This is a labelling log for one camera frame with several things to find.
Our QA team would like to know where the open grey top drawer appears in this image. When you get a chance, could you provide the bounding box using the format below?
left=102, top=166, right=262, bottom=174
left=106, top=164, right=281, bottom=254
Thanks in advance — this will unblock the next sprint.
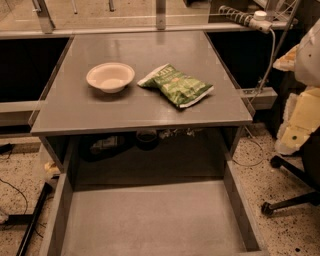
left=39, top=138, right=270, bottom=256

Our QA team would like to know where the black floor bar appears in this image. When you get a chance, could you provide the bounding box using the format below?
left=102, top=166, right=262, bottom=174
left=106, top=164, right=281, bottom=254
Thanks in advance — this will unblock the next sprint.
left=16, top=183, right=52, bottom=256

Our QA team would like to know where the white paper bowl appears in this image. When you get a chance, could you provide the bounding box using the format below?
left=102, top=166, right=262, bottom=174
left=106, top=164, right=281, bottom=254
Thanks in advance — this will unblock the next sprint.
left=86, top=63, right=135, bottom=93

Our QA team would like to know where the black office chair base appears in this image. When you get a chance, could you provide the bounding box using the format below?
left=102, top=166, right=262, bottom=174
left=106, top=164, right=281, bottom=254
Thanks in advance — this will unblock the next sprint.
left=260, top=155, right=320, bottom=216

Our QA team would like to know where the grey cabinet with top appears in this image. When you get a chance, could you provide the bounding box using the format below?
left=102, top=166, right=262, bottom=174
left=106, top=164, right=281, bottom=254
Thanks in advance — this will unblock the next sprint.
left=31, top=31, right=252, bottom=183

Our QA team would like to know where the metal rail frame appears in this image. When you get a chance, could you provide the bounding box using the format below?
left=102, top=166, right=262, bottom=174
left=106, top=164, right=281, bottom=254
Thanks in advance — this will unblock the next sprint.
left=0, top=0, right=302, bottom=39

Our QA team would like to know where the white power strip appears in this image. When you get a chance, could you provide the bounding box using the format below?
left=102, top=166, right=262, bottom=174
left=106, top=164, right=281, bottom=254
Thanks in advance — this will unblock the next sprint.
left=218, top=5, right=272, bottom=34

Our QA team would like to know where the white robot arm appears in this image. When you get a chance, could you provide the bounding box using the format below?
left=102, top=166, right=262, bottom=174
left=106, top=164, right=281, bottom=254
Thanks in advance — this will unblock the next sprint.
left=273, top=19, right=320, bottom=155

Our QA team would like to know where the black floor cable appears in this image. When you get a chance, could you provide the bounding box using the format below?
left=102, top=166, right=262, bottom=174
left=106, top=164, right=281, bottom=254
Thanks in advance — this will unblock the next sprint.
left=0, top=178, right=29, bottom=216

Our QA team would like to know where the white power cable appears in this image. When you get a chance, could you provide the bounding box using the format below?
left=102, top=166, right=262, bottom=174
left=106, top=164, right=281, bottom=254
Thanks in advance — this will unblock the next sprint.
left=248, top=28, right=277, bottom=104

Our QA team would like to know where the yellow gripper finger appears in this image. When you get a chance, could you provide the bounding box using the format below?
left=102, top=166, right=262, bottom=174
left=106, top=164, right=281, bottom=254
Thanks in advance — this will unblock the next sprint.
left=275, top=87, right=320, bottom=155
left=273, top=45, right=298, bottom=72

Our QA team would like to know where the green jalapeno chip bag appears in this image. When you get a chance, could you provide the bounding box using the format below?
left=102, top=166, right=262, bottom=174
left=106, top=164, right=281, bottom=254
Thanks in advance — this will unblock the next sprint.
left=138, top=64, right=214, bottom=109

